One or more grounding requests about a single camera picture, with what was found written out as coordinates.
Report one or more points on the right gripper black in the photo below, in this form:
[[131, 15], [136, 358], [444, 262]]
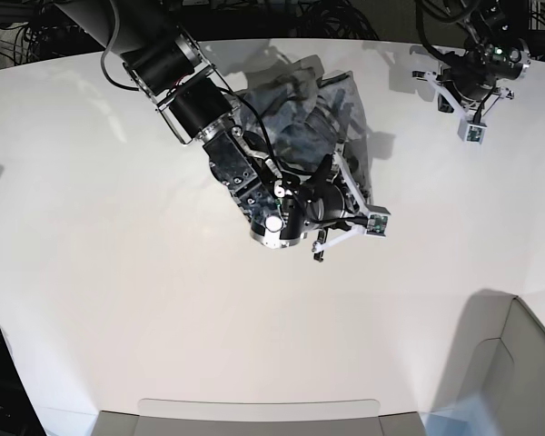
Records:
[[323, 201]]

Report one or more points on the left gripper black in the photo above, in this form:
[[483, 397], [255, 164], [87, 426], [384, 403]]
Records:
[[470, 90]]

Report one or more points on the grey T-shirt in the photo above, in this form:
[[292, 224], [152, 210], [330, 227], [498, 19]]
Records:
[[307, 113]]

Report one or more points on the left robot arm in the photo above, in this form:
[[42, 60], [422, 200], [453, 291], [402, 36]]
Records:
[[492, 52]]

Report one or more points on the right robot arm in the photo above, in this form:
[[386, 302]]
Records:
[[166, 64]]

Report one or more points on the grey bin right front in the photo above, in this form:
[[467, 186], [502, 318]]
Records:
[[494, 379]]

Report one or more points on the grey tray front centre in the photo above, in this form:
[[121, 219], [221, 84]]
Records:
[[167, 417]]

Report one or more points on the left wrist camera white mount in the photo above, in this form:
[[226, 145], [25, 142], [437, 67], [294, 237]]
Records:
[[472, 126]]

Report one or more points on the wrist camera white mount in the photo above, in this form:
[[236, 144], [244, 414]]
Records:
[[472, 126], [373, 219]]

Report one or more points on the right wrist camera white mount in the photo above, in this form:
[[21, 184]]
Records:
[[373, 219]]

